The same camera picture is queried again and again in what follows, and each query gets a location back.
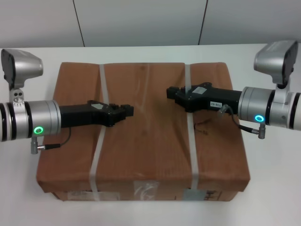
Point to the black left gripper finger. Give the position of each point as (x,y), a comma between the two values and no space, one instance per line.
(124,115)
(122,107)

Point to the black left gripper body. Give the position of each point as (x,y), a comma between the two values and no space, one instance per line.
(80,116)

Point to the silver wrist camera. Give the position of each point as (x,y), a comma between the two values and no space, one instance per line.
(21,66)
(275,58)

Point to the brown cardboard box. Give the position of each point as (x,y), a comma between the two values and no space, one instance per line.
(145,141)

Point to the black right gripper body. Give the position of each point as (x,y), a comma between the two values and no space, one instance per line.
(202,99)

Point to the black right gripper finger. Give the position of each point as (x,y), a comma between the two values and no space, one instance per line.
(171,93)
(181,88)

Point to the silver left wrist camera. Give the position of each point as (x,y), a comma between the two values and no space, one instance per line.
(21,66)

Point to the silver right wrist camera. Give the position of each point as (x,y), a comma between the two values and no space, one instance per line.
(275,58)

